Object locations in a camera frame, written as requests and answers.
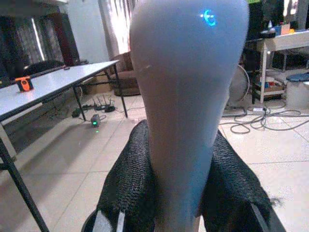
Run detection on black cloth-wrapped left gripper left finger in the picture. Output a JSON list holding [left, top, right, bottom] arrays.
[[81, 120, 157, 232]]

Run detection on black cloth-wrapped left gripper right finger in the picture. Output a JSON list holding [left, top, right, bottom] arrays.
[[197, 129, 288, 232]]

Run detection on small grey box green light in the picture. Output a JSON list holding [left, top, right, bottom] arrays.
[[90, 114, 101, 128]]

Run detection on black wifi router with antennas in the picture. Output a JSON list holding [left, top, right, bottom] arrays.
[[93, 94, 116, 113]]

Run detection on white standing fan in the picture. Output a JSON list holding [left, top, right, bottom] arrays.
[[224, 63, 251, 116]]

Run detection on brown round pouf seat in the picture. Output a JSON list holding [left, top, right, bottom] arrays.
[[109, 51, 141, 97]]

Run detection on white bucket with blue lid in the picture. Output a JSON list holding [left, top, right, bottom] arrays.
[[284, 73, 309, 109]]

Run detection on white folding table black legs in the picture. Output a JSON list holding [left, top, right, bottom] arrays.
[[0, 59, 128, 232]]

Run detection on white shelf table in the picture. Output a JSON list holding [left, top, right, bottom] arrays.
[[243, 30, 309, 104]]

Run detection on orange and black small device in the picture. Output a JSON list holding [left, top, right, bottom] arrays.
[[14, 75, 34, 93]]

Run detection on black office chair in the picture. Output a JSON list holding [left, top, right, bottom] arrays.
[[23, 60, 66, 76]]

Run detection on white patterned curtain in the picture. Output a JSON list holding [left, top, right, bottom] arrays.
[[98, 0, 136, 60]]

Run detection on dark wooden cabinet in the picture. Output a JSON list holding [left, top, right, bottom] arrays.
[[0, 12, 81, 84]]

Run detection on grey cable on floor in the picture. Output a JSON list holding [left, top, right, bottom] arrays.
[[219, 103, 309, 135]]

